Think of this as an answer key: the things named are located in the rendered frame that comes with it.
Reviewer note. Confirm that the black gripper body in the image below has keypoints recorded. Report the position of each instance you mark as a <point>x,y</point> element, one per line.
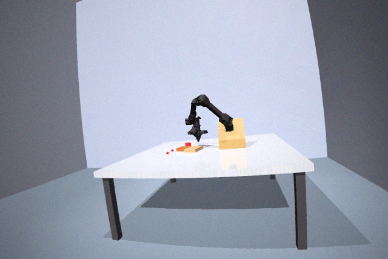
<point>200,131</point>

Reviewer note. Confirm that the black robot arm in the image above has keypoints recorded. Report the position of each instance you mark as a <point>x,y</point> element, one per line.
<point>203,101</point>

